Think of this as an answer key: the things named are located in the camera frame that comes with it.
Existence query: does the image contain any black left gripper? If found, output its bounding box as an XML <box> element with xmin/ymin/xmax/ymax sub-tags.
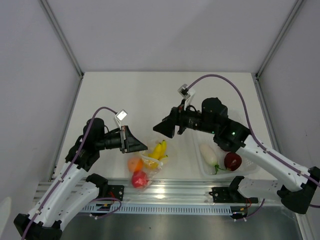
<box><xmin>95</xmin><ymin>125</ymin><xmax>148</xmax><ymax>153</ymax></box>

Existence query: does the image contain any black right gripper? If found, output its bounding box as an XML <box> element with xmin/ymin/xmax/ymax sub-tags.
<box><xmin>153</xmin><ymin>99</ymin><xmax>217</xmax><ymax>138</ymax></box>

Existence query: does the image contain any orange toy orange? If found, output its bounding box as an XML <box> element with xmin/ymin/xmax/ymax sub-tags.
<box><xmin>127</xmin><ymin>157</ymin><xmax>144</xmax><ymax>173</ymax></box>

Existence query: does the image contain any yellow toy banana bunch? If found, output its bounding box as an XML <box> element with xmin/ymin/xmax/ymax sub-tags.
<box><xmin>141</xmin><ymin>140</ymin><xmax>168</xmax><ymax>170</ymax></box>

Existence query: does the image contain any clear zip top bag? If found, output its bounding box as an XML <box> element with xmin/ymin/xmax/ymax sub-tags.
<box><xmin>127</xmin><ymin>134</ymin><xmax>177</xmax><ymax>193</ymax></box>

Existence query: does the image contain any red toy tomato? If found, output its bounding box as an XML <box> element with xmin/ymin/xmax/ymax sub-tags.
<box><xmin>131</xmin><ymin>171</ymin><xmax>149</xmax><ymax>189</ymax></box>

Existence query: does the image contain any white toy radish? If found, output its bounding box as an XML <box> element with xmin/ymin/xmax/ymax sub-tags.
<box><xmin>199</xmin><ymin>143</ymin><xmax>226</xmax><ymax>175</ymax></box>

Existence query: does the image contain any dark red toy apple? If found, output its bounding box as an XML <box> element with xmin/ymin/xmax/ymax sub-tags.
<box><xmin>224</xmin><ymin>152</ymin><xmax>243</xmax><ymax>172</ymax></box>

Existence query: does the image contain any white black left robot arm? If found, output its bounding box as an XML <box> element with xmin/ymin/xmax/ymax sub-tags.
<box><xmin>13</xmin><ymin>118</ymin><xmax>148</xmax><ymax>240</ymax></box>

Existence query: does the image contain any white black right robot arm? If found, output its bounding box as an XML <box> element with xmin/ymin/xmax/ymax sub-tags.
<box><xmin>153</xmin><ymin>97</ymin><xmax>320</xmax><ymax>215</ymax></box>

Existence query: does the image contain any white perforated plastic basket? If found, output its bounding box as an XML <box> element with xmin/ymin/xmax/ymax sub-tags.
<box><xmin>192</xmin><ymin>107</ymin><xmax>260</xmax><ymax>179</ymax></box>

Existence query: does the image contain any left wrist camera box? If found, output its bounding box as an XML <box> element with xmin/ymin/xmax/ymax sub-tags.
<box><xmin>114</xmin><ymin>109</ymin><xmax>128</xmax><ymax>129</ymax></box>

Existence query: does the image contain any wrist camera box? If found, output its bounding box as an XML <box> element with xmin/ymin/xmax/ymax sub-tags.
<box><xmin>178</xmin><ymin>83</ymin><xmax>196</xmax><ymax>110</ymax></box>
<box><xmin>114</xmin><ymin>109</ymin><xmax>128</xmax><ymax>129</ymax></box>

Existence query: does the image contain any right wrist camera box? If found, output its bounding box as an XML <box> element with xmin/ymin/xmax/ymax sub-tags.
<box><xmin>178</xmin><ymin>83</ymin><xmax>196</xmax><ymax>110</ymax></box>

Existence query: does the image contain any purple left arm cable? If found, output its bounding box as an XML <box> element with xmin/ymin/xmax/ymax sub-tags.
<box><xmin>21</xmin><ymin>106</ymin><xmax>118</xmax><ymax>240</ymax></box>

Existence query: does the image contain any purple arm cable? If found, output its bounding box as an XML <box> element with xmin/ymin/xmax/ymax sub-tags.
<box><xmin>21</xmin><ymin>106</ymin><xmax>118</xmax><ymax>240</ymax></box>
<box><xmin>187</xmin><ymin>74</ymin><xmax>320</xmax><ymax>208</ymax></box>

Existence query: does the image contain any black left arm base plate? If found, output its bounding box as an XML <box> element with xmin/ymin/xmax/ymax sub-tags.
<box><xmin>106</xmin><ymin>185</ymin><xmax>125</xmax><ymax>201</ymax></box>

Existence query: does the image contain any silver aluminium front rail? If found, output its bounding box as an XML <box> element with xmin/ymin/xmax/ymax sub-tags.
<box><xmin>32</xmin><ymin>178</ymin><xmax>282</xmax><ymax>205</ymax></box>

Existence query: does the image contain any white slotted cable duct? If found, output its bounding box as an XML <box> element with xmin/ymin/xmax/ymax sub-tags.
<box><xmin>79</xmin><ymin>204</ymin><xmax>232</xmax><ymax>215</ymax></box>

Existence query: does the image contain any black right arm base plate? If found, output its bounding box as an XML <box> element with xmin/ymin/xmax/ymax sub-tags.
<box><xmin>208</xmin><ymin>187</ymin><xmax>259</xmax><ymax>204</ymax></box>

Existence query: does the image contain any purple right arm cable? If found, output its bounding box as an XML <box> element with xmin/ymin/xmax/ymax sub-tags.
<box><xmin>187</xmin><ymin>74</ymin><xmax>320</xmax><ymax>208</ymax></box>

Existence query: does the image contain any left aluminium frame post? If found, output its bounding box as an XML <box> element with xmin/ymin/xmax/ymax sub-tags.
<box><xmin>38</xmin><ymin>0</ymin><xmax>84</xmax><ymax>79</ymax></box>

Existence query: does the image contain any aluminium frame post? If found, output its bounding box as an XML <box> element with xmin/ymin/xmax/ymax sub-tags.
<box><xmin>255</xmin><ymin>0</ymin><xmax>307</xmax><ymax>81</ymax></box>
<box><xmin>38</xmin><ymin>0</ymin><xmax>84</xmax><ymax>79</ymax></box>

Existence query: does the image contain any right aluminium frame post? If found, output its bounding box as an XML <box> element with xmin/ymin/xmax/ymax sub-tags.
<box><xmin>255</xmin><ymin>0</ymin><xmax>307</xmax><ymax>81</ymax></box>

